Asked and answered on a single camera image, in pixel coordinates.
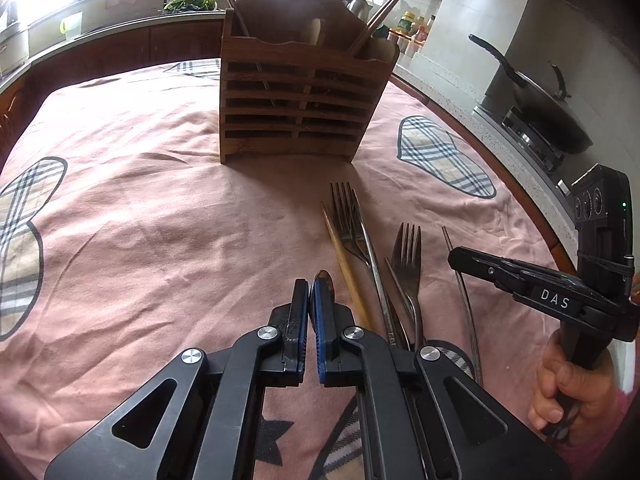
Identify green vegetables in sink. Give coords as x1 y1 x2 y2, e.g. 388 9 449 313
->
163 0 218 14

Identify pink patterned tablecloth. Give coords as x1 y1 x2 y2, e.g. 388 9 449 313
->
1 66 554 477

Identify brown chopstick in holder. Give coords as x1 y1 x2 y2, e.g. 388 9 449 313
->
347 0 400 56

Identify condiment bottles group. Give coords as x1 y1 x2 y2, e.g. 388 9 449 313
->
394 11 436 46

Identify person right hand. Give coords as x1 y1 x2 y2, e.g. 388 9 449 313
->
527 330 620 445

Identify light bamboo chopstick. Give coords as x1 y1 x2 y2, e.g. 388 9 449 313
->
320 203 373 330

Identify steel fork long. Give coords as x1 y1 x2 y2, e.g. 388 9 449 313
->
330 182 409 350

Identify black wok pan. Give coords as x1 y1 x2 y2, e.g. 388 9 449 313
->
469 34 592 154

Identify steel fork short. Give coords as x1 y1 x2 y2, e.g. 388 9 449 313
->
385 223 424 349

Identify stainless electric kettle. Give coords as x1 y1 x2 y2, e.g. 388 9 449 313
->
341 0 372 22

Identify clear jug green handle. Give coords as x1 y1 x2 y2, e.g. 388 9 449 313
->
58 12 84 40

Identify dark spoon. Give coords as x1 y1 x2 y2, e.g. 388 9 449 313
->
314 269 335 301

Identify wooden utensil holder box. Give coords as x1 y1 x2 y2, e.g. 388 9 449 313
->
218 0 399 162

